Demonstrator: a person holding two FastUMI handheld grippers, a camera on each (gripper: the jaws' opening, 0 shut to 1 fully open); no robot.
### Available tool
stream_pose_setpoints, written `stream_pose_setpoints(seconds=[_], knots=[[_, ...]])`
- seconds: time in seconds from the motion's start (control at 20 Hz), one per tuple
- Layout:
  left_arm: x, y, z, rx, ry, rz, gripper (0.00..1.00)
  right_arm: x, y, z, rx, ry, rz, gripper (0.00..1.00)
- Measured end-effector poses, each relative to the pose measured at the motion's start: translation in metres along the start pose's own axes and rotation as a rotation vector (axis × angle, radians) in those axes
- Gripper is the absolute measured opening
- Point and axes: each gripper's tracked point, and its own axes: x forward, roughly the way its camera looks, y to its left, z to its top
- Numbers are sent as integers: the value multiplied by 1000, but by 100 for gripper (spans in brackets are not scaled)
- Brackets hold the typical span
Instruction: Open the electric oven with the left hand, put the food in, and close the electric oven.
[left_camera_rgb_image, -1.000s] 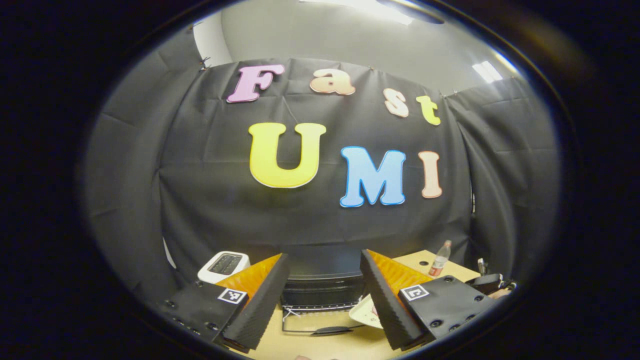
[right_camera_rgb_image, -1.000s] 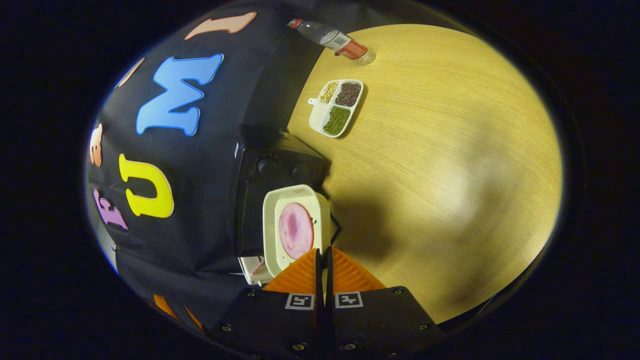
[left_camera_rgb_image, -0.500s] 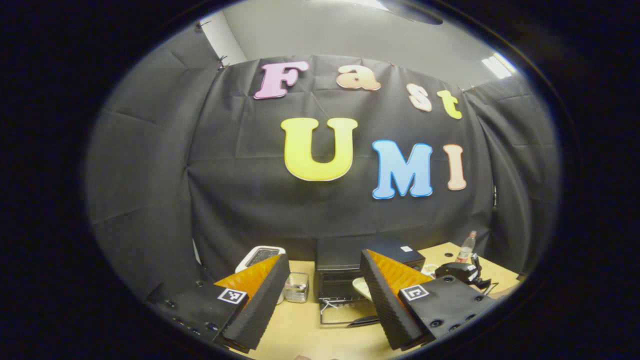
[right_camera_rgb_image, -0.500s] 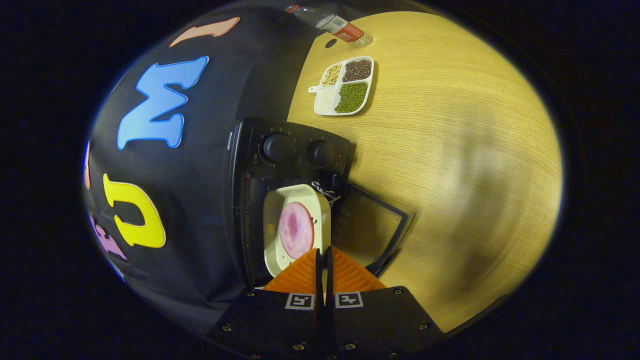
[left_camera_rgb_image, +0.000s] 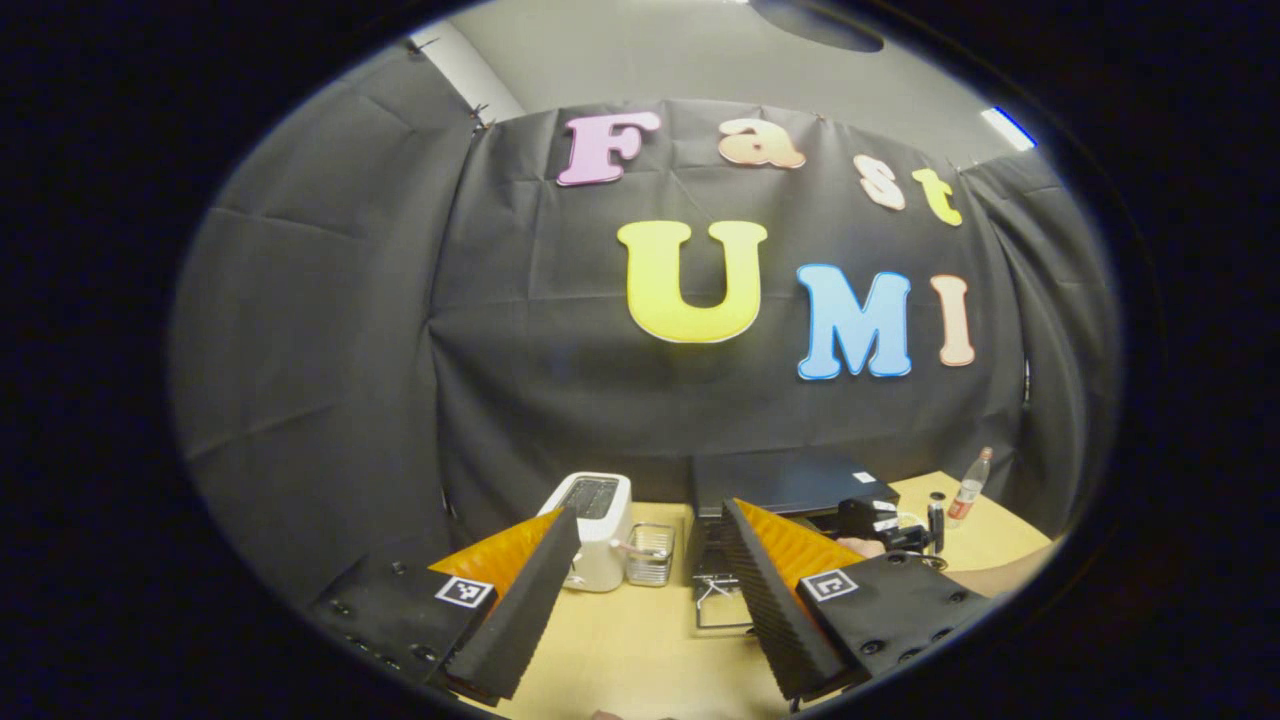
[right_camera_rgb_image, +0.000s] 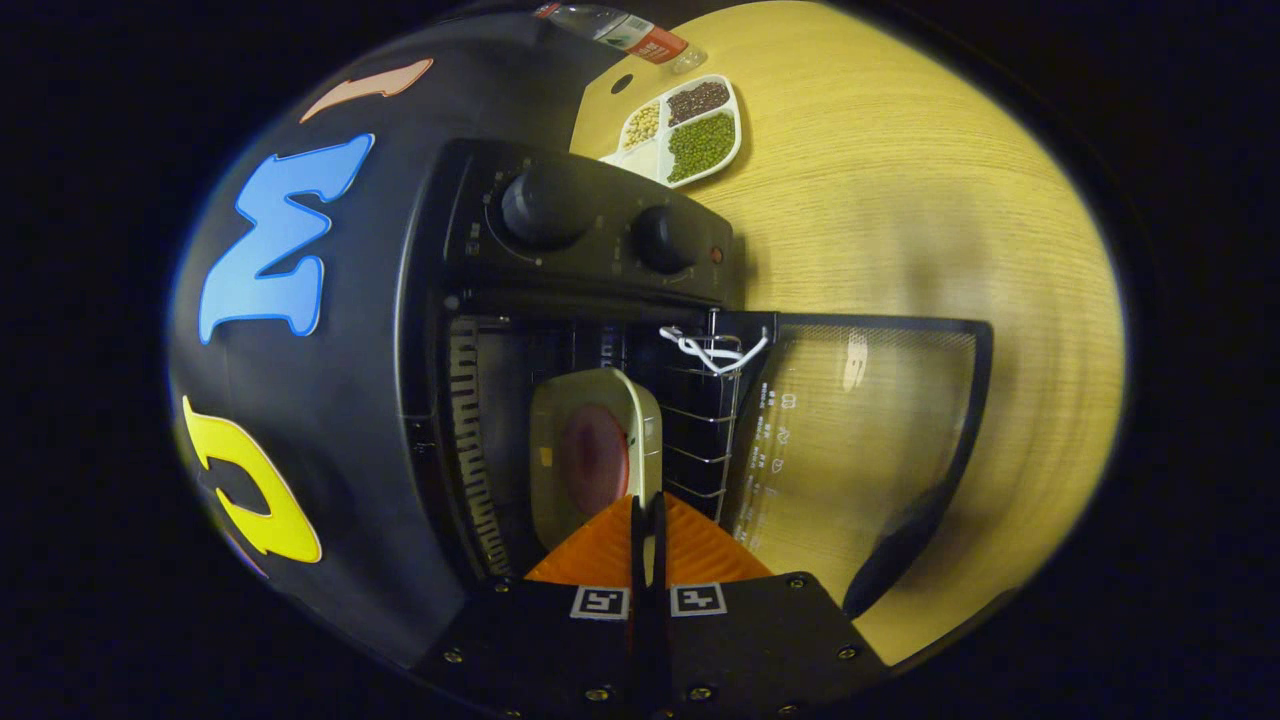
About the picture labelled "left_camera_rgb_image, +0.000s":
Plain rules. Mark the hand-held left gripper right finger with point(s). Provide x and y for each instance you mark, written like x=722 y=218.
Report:
x=770 y=610

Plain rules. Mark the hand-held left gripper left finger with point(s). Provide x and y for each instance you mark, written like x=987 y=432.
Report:
x=525 y=610

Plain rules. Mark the black electric oven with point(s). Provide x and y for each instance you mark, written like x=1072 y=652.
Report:
x=780 y=480

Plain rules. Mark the clear plastic water bottle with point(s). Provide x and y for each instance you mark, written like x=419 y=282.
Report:
x=968 y=495

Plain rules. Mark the white toaster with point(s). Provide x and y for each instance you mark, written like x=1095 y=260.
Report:
x=600 y=540

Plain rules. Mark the clear ribbed glass container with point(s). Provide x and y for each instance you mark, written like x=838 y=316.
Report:
x=652 y=565

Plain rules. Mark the red striped straw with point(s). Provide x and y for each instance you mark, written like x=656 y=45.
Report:
x=645 y=549

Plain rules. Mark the black backdrop cloth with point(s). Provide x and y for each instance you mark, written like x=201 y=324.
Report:
x=560 y=400

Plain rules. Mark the small ceiling light panel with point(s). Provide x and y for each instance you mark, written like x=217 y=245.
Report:
x=1008 y=128

